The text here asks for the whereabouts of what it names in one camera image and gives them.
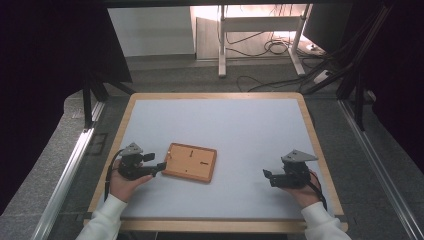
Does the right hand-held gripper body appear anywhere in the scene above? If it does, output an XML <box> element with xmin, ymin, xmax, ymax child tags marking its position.
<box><xmin>280</xmin><ymin>149</ymin><xmax>319</xmax><ymax>189</ymax></box>

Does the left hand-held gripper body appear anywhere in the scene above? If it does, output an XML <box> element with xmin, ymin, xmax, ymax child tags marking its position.
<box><xmin>118</xmin><ymin>142</ymin><xmax>158</xmax><ymax>182</ymax></box>

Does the orange wooden board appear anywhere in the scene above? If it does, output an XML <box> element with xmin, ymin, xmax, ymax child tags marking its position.
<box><xmin>161</xmin><ymin>142</ymin><xmax>218</xmax><ymax>184</ymax></box>

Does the person's left hand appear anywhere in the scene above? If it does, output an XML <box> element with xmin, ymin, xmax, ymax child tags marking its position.
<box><xmin>109</xmin><ymin>159</ymin><xmax>154</xmax><ymax>203</ymax></box>

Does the person's right hand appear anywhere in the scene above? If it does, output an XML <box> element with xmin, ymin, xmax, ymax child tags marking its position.
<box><xmin>282</xmin><ymin>171</ymin><xmax>323</xmax><ymax>209</ymax></box>

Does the black metal stand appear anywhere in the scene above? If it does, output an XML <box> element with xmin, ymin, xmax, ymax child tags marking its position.
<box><xmin>82</xmin><ymin>71</ymin><xmax>136</xmax><ymax>129</ymax></box>
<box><xmin>336</xmin><ymin>71</ymin><xmax>366</xmax><ymax>131</ymax></box>

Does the white power strip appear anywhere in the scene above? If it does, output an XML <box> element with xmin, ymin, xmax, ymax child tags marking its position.
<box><xmin>313</xmin><ymin>69</ymin><xmax>333</xmax><ymax>85</ymax></box>

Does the white board panel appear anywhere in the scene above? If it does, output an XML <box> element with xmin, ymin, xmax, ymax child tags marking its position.
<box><xmin>107</xmin><ymin>6</ymin><xmax>196</xmax><ymax>58</ymax></box>

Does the dark curtain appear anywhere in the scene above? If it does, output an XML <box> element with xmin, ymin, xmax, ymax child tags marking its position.
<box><xmin>353</xmin><ymin>0</ymin><xmax>424</xmax><ymax>174</ymax></box>
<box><xmin>0</xmin><ymin>0</ymin><xmax>133</xmax><ymax>214</ymax></box>

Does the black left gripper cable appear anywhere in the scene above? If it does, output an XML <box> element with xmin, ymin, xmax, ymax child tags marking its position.
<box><xmin>103</xmin><ymin>149</ymin><xmax>125</xmax><ymax>203</ymax></box>

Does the black and red gripper cable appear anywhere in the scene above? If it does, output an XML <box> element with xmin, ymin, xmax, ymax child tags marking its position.
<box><xmin>308</xmin><ymin>170</ymin><xmax>328</xmax><ymax>211</ymax></box>

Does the aluminium rail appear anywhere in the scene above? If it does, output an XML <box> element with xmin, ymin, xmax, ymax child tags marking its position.
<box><xmin>31</xmin><ymin>101</ymin><xmax>106</xmax><ymax>240</ymax></box>
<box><xmin>338</xmin><ymin>99</ymin><xmax>424</xmax><ymax>240</ymax></box>

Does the black floor cable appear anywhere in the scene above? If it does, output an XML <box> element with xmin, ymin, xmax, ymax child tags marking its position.
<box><xmin>236</xmin><ymin>74</ymin><xmax>318</xmax><ymax>94</ymax></box>

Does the tangle of black cables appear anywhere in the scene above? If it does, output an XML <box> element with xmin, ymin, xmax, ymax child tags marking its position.
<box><xmin>225</xmin><ymin>31</ymin><xmax>303</xmax><ymax>58</ymax></box>

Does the bundle of black cables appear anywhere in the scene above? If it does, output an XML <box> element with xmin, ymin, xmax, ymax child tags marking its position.
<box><xmin>299</xmin><ymin>6</ymin><xmax>394</xmax><ymax>95</ymax></box>

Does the white metal desk frame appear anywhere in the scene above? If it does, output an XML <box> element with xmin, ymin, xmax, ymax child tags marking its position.
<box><xmin>218</xmin><ymin>3</ymin><xmax>313</xmax><ymax>78</ymax></box>

